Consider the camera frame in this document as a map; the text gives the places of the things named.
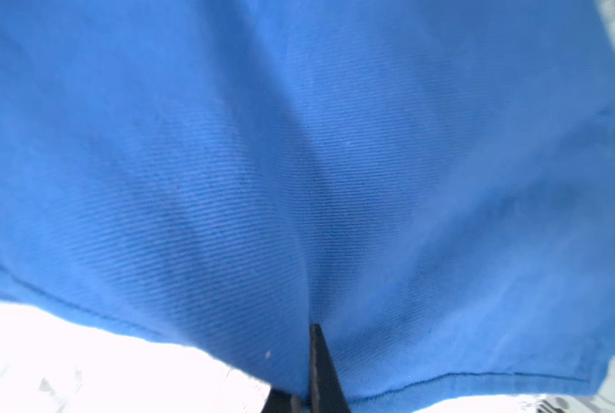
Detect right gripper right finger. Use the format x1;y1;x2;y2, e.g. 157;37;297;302
309;324;352;413

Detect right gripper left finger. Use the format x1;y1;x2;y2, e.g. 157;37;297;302
261;388;302;413

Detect blue long pants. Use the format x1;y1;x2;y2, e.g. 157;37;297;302
0;1;615;412

